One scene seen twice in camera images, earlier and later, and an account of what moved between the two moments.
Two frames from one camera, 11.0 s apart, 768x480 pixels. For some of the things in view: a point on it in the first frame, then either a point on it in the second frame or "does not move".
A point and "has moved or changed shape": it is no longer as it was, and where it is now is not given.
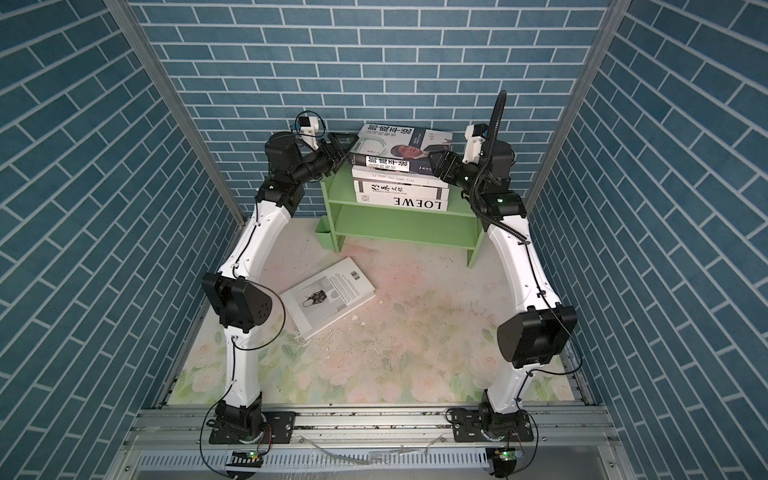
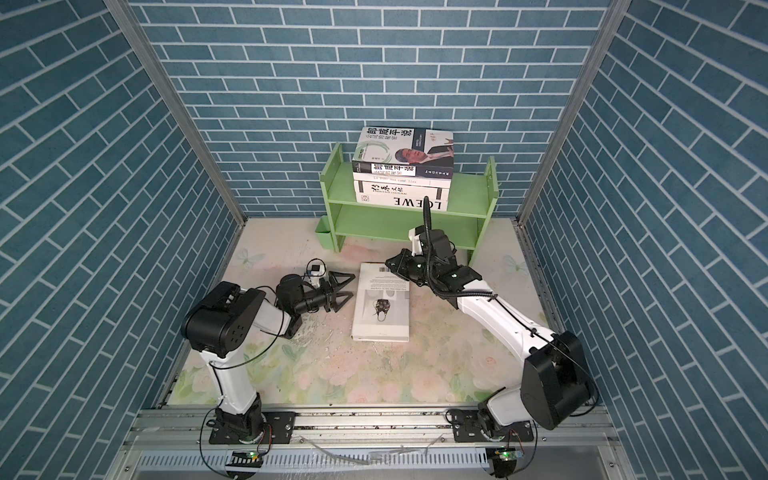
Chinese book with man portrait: x=397 y=149 does not move
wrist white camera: x=474 y=136 to x=416 y=244
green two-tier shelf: x=459 y=228 does not move
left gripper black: x=337 y=157 to x=327 y=296
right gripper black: x=451 y=161 to x=400 y=269
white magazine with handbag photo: x=327 y=297 has moved or changed shape
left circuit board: x=251 y=458 does not move
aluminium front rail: x=554 y=428 does not move
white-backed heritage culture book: x=371 y=189 does not move
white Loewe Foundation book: x=404 y=201 does not move
